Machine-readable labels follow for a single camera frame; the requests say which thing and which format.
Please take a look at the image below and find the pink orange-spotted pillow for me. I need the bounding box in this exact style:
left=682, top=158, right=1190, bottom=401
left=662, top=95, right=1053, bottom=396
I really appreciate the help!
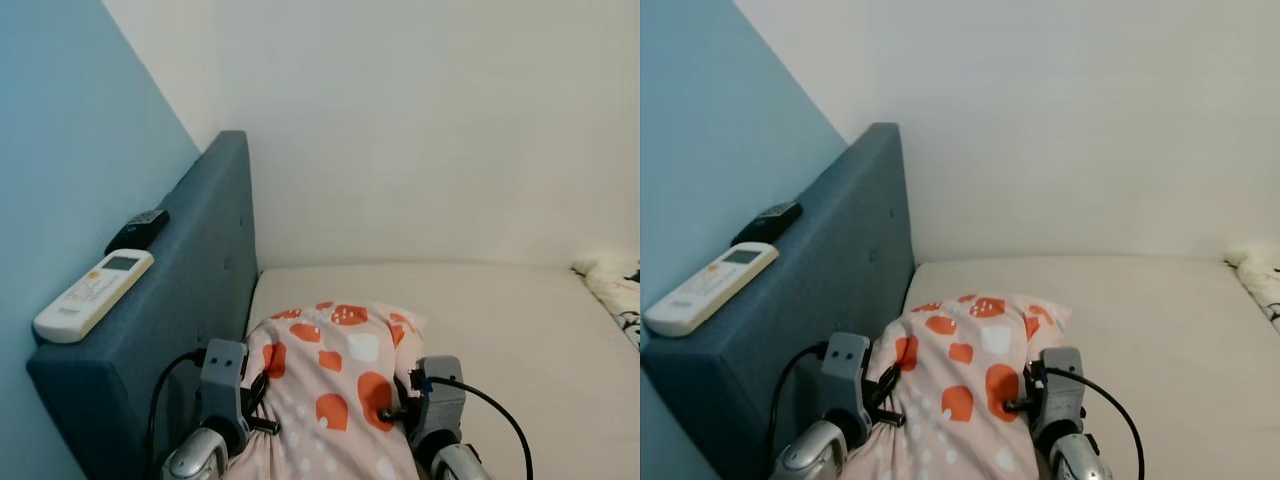
left=850, top=293, right=1073, bottom=480
left=225, top=302, right=429, bottom=480

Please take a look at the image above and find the cream bed mattress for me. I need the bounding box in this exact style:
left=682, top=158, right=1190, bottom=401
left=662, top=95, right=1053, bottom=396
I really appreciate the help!
left=243, top=263, right=641, bottom=480
left=900, top=256, right=1280, bottom=480

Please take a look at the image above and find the teal upholstered headboard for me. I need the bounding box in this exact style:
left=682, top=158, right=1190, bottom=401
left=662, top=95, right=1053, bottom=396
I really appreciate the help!
left=640, top=123, right=916, bottom=480
left=27, top=130, right=259, bottom=480

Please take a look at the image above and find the white air conditioner remote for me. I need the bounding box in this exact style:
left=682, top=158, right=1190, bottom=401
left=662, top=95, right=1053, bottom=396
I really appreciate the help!
left=645, top=242, right=779, bottom=337
left=33, top=248, right=155, bottom=344

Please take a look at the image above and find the black remote control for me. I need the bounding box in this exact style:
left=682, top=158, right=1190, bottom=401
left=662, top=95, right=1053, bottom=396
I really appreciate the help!
left=731, top=201, right=803, bottom=247
left=105, top=208, right=170, bottom=255

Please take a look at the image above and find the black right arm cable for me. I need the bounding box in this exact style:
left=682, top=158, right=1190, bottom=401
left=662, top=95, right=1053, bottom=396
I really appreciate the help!
left=1035, top=364, right=1146, bottom=480
left=415, top=372, right=534, bottom=480

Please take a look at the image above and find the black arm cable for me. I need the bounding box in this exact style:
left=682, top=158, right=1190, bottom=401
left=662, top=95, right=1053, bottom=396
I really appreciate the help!
left=768, top=342, right=831, bottom=471
left=415, top=372, right=534, bottom=480
left=148, top=348, right=208, bottom=471
left=1035, top=364, right=1146, bottom=480

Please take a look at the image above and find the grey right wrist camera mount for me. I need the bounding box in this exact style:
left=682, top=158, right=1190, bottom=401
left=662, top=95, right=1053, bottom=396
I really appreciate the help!
left=1030, top=346, right=1086, bottom=446
left=410, top=356, right=467, bottom=451

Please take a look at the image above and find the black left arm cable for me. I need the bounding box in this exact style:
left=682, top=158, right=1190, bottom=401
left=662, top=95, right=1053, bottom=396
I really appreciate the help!
left=148, top=348, right=208, bottom=471
left=768, top=342, right=831, bottom=471

